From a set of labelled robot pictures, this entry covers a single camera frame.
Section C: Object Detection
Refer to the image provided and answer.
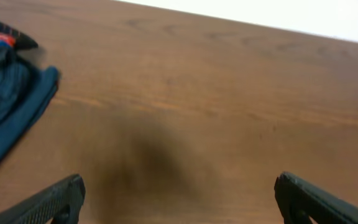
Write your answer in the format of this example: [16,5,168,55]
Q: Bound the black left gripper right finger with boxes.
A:
[274,172,358,224]

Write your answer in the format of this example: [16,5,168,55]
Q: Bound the navy blue folded t-shirt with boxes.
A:
[0,60,59,161]

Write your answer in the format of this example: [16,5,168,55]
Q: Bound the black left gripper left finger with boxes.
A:
[0,174,86,224]

